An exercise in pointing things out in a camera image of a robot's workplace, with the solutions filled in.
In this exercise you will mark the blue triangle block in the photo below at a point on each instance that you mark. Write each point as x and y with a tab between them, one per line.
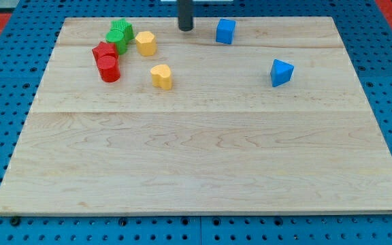
281	72

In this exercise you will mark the wooden board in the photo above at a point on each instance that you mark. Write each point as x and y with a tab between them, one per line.
221	141

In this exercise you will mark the yellow heart block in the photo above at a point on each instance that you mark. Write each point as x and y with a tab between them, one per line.
161	76

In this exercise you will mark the yellow hexagon block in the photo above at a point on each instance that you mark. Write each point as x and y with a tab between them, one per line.
146	43

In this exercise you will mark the blue cube block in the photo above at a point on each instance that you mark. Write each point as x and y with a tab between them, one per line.
225	31

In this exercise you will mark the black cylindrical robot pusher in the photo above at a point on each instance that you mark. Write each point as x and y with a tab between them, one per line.
185	14

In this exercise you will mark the red cylinder block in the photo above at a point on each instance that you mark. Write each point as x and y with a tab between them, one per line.
108	68

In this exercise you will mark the green cylinder block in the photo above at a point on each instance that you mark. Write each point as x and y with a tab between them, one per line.
118	38

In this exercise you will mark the red star block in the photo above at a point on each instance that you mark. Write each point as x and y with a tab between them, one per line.
105	49

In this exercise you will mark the green star block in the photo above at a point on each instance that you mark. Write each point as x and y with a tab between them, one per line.
123	26

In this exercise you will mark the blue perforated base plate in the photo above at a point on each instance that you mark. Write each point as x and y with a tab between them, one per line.
26	44

